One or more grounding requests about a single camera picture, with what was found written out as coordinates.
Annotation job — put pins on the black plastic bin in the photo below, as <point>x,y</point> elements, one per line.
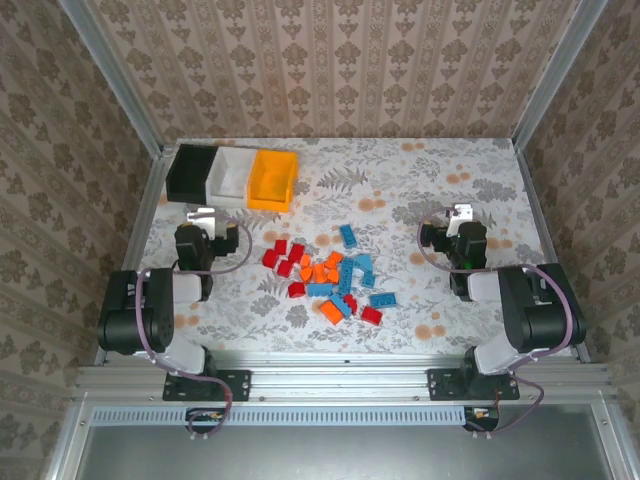
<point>187,172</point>

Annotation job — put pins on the red lego brick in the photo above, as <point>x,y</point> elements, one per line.
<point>297,289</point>
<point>371,315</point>
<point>285,268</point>
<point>351,304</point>
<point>296,252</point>
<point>281,246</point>
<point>270,258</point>

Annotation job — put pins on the white plastic bin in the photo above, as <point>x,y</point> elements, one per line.
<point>230,175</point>

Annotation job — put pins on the orange plastic bin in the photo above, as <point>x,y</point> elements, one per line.
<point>270,177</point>

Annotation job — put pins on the small blue lego brick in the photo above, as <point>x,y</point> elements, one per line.
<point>369,280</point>

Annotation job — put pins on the orange lego brick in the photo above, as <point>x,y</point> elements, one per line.
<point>332,275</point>
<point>330,313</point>
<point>305,274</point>
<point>319,273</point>
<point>304,260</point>
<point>334,259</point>

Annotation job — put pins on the long blue lego plate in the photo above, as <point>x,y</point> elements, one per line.
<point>346,278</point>

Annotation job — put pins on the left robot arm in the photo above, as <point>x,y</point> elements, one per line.
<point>135,310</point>

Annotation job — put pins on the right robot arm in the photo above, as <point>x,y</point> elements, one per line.
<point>535,315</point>

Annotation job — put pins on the grey metal panel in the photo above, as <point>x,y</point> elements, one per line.
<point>350,455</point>

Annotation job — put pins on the aluminium table side rail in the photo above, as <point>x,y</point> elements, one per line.
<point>146,215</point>
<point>537,210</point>

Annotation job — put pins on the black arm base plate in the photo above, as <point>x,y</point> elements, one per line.
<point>237,385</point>
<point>442,385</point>

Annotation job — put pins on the aluminium mounting rail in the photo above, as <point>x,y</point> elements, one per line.
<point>340,375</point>

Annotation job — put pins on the aluminium frame post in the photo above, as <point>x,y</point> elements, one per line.
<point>556,75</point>
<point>113,75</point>

